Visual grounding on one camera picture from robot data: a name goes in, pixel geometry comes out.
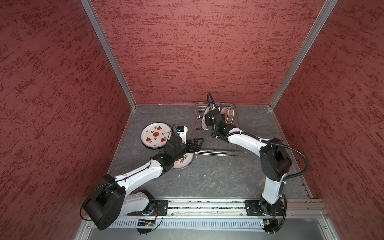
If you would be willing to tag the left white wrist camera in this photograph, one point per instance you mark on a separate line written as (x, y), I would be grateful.
(182, 132)

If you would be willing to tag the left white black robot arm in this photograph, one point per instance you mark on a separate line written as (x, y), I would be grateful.
(113, 196)

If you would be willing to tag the white perforated cable duct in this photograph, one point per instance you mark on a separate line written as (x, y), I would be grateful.
(193, 224)

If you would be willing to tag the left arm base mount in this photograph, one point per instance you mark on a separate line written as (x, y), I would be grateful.
(159, 207)

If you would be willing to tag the aluminium corner post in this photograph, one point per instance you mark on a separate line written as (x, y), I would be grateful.
(97, 26)
(317, 26)

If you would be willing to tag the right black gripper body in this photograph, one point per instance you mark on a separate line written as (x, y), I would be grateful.
(208, 121)

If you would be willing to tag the left aluminium corner post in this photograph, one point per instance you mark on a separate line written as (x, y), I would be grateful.
(97, 26)

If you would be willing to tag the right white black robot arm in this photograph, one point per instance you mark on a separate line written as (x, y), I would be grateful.
(275, 162)

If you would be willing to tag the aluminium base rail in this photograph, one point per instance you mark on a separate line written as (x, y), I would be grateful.
(235, 208)

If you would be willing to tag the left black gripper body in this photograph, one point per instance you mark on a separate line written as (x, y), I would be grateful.
(189, 147)

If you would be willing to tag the brown patterned plate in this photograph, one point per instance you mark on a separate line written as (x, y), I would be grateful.
(204, 124)

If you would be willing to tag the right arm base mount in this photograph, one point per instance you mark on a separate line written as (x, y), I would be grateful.
(253, 207)

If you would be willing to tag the white watermelon pattern plate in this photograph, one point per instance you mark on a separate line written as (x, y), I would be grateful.
(155, 136)

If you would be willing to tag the right aluminium corner post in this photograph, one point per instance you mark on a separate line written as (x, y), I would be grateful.
(317, 26)

